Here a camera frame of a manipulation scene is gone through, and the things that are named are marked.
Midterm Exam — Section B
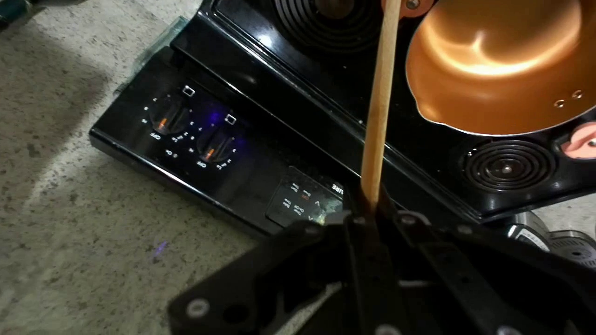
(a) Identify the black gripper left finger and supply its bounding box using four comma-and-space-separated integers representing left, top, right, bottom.
165, 210, 379, 335

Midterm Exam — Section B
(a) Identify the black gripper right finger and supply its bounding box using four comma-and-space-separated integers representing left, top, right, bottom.
378, 210, 596, 335

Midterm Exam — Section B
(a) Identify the wooden spatula with tined tip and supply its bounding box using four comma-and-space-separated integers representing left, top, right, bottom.
359, 0, 405, 215

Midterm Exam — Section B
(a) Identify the black stove knob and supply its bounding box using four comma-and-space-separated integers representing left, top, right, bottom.
143, 98, 195, 143
191, 128, 240, 169

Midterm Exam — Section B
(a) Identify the black electric stove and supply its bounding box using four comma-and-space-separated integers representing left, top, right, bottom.
87, 0, 596, 239

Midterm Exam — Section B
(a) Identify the grey pot copper interior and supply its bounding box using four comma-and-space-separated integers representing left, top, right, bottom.
398, 0, 596, 161

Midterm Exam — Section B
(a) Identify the silver black blender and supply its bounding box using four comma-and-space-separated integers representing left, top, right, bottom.
504, 210, 596, 269

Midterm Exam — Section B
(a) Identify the small coil burner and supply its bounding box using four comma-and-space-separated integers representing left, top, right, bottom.
461, 137, 558, 193

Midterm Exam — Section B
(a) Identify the large coil burner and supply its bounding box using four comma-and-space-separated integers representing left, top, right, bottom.
266, 0, 383, 57

